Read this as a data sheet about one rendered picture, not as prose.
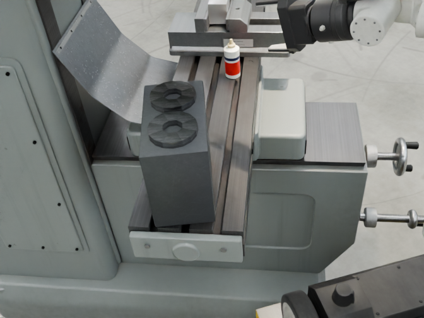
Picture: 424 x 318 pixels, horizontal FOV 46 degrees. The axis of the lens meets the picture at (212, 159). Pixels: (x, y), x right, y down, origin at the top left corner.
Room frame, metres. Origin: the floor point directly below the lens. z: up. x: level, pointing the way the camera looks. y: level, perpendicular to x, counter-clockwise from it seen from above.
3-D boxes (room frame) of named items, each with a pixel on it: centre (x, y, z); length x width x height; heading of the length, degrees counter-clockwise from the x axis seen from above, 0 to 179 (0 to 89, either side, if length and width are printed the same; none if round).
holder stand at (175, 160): (0.74, 0.06, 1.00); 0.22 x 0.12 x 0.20; 179
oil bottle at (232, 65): (1.14, -0.08, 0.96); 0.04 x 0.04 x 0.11
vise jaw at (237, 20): (1.31, -0.12, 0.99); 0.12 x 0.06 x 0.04; 167
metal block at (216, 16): (1.32, -0.06, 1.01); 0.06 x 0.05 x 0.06; 167
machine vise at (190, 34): (1.31, -0.09, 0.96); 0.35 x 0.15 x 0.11; 77
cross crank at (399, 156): (1.08, -0.53, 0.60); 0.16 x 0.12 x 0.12; 79
